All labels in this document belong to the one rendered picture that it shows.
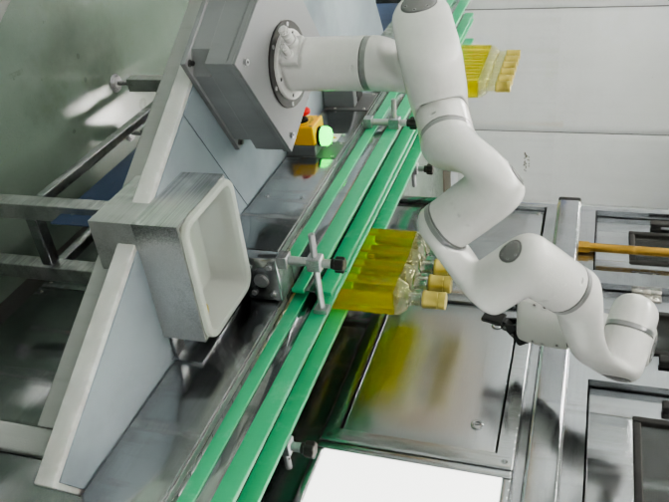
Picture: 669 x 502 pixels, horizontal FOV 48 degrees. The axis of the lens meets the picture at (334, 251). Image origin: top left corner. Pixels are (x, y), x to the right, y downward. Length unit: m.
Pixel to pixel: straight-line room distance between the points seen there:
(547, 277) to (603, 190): 6.89
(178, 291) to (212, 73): 0.36
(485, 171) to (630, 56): 6.38
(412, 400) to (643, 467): 0.41
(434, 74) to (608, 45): 6.27
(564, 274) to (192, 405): 0.60
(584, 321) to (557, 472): 0.28
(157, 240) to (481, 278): 0.49
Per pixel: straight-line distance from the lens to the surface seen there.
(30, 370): 1.78
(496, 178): 1.07
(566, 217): 1.97
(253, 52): 1.30
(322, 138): 1.67
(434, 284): 1.49
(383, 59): 1.30
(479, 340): 1.56
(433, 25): 1.19
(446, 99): 1.17
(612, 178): 7.91
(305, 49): 1.35
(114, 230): 1.20
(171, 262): 1.17
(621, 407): 1.51
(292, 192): 1.55
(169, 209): 1.18
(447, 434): 1.37
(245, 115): 1.36
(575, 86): 7.51
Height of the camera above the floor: 1.39
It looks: 18 degrees down
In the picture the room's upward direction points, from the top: 95 degrees clockwise
